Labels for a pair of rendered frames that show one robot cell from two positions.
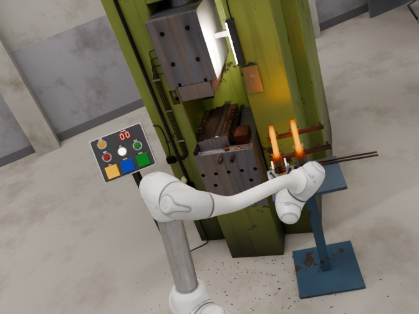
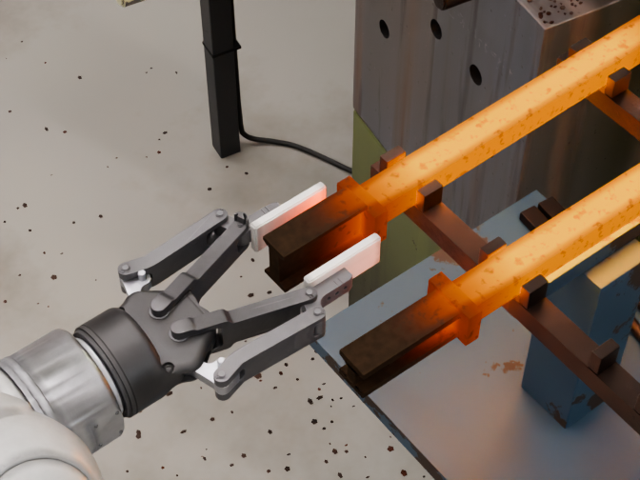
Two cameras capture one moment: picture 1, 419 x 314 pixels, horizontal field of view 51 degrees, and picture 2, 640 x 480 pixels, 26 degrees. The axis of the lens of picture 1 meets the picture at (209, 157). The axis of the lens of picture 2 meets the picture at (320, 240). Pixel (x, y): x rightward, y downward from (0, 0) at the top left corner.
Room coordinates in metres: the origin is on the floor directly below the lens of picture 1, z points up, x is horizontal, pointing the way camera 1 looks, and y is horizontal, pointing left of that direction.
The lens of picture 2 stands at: (1.32, -0.75, 1.85)
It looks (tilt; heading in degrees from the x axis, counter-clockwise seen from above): 51 degrees down; 40
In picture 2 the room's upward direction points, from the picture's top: straight up
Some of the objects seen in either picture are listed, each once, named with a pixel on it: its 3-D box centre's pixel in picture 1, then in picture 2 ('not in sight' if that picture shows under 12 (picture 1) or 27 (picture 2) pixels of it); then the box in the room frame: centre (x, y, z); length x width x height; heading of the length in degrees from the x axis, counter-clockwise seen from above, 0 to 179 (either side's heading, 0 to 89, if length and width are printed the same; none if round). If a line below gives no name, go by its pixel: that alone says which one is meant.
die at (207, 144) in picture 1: (219, 125); not in sight; (2.60, -0.13, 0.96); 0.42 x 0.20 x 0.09; 158
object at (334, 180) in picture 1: (305, 179); (564, 396); (2.01, -0.47, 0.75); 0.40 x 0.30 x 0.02; 77
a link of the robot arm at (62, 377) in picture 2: not in sight; (64, 397); (1.61, -0.27, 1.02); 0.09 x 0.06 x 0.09; 78
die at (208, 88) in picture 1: (202, 76); not in sight; (2.60, -0.13, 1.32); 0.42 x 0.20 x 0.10; 158
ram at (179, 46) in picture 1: (197, 36); not in sight; (2.58, -0.17, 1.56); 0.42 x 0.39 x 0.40; 158
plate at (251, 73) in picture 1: (252, 78); not in sight; (2.41, -0.39, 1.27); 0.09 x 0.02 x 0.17; 68
